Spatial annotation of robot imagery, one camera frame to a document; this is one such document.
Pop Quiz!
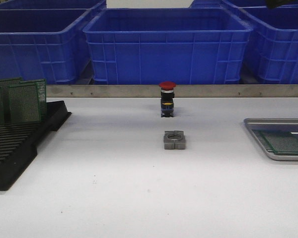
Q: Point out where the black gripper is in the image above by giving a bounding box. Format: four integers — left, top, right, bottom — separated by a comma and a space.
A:
266, 0, 296, 9

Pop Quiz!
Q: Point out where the silver metal tray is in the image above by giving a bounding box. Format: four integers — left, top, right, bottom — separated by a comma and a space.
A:
244, 118, 298, 162

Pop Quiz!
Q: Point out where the black slotted board rack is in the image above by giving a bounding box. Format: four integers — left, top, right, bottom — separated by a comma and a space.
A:
0, 101, 71, 191

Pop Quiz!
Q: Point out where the right blue plastic bin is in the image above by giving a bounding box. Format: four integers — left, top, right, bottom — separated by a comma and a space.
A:
239, 6, 298, 84

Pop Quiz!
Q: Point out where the blue plastic bin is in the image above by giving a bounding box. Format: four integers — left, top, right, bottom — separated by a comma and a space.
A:
239, 6, 298, 84
83, 7, 252, 85
0, 8, 93, 85

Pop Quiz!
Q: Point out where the far right blue bin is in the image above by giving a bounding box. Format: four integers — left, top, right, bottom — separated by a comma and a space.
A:
189, 0, 298, 8

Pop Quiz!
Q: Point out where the red emergency stop button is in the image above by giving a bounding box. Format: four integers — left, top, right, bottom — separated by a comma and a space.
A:
159, 81, 176, 118

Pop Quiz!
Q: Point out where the centre blue plastic bin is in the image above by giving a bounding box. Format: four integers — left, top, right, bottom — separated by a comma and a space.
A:
83, 7, 252, 85

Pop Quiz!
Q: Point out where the grey metal clamp block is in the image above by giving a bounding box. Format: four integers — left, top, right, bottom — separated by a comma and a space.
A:
163, 130, 186, 150

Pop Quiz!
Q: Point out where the left blue plastic bin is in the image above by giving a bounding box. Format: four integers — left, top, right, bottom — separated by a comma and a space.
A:
0, 8, 93, 85

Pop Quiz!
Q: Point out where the far left blue bin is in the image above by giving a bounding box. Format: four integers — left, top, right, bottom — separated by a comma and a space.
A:
0, 0, 107, 10

